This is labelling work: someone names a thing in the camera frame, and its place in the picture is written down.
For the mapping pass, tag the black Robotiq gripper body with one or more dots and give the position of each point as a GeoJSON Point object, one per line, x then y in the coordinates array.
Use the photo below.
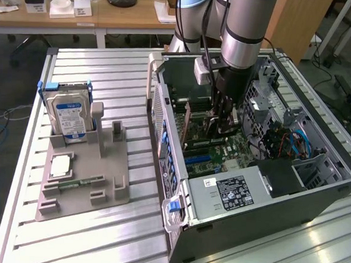
{"type": "Point", "coordinates": [233, 81]}

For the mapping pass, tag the black graphics card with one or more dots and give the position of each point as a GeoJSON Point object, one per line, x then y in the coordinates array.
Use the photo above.
{"type": "Point", "coordinates": [187, 123]}

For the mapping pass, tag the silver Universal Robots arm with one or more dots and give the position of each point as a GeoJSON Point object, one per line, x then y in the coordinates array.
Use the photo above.
{"type": "Point", "coordinates": [244, 28]}

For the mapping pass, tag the dark installed RAM stick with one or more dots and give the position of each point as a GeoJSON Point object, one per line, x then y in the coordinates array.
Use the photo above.
{"type": "Point", "coordinates": [206, 143]}

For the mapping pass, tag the perforated metal drive cage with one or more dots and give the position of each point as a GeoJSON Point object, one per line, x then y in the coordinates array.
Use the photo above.
{"type": "Point", "coordinates": [263, 116]}

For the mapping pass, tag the green motherboard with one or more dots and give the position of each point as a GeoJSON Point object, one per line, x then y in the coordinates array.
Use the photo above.
{"type": "Point", "coordinates": [234, 151]}

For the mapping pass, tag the blue expansion slot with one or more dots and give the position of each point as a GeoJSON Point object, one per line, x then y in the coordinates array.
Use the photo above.
{"type": "Point", "coordinates": [198, 159]}

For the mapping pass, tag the grey power supply unit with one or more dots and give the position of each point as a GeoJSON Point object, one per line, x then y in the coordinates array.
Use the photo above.
{"type": "Point", "coordinates": [228, 197]}

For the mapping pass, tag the wooden cabinet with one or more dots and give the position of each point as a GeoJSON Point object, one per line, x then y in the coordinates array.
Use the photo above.
{"type": "Point", "coordinates": [295, 22]}

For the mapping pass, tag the blue latch tab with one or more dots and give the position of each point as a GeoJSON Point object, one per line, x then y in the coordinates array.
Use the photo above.
{"type": "Point", "coordinates": [173, 205]}

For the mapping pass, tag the white foam sheets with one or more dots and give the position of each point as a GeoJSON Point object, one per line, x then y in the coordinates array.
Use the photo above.
{"type": "Point", "coordinates": [165, 13]}

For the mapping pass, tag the metal disk bay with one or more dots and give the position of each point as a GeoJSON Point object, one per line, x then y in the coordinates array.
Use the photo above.
{"type": "Point", "coordinates": [316, 173]}

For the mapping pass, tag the black open PC case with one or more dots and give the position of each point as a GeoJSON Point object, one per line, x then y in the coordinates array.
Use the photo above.
{"type": "Point", "coordinates": [247, 219]}

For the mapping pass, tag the grey plastic parts rack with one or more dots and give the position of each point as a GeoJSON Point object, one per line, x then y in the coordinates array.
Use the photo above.
{"type": "Point", "coordinates": [84, 167]}

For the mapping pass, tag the hard disk in blue caddy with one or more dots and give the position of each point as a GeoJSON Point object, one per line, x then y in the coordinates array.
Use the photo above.
{"type": "Point", "coordinates": [69, 116]}

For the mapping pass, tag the green RAM stick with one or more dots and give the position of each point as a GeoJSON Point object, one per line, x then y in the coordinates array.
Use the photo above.
{"type": "Point", "coordinates": [77, 183]}

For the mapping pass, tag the silver CPU chip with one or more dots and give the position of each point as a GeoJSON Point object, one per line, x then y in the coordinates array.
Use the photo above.
{"type": "Point", "coordinates": [60, 166]}

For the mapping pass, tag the plain white box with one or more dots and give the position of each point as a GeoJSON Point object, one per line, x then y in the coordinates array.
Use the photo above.
{"type": "Point", "coordinates": [82, 8]}

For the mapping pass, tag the white box with tape roll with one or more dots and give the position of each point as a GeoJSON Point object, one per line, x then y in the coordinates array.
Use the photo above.
{"type": "Point", "coordinates": [62, 8]}

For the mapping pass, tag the black chair base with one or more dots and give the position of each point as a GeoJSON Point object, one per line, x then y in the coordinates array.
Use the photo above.
{"type": "Point", "coordinates": [25, 48]}

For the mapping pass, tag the white box with black top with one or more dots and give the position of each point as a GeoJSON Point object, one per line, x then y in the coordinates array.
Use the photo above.
{"type": "Point", "coordinates": [35, 3]}

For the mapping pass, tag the wooden desk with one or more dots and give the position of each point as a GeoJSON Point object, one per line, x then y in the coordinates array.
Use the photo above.
{"type": "Point", "coordinates": [27, 21]}

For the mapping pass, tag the white paper card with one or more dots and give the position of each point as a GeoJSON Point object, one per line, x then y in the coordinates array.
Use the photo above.
{"type": "Point", "coordinates": [7, 8]}

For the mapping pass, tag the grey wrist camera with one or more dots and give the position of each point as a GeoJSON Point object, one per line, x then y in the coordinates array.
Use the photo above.
{"type": "Point", "coordinates": [203, 72]}

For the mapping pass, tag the white table frame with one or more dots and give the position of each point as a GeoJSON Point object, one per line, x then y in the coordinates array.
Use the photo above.
{"type": "Point", "coordinates": [343, 25]}

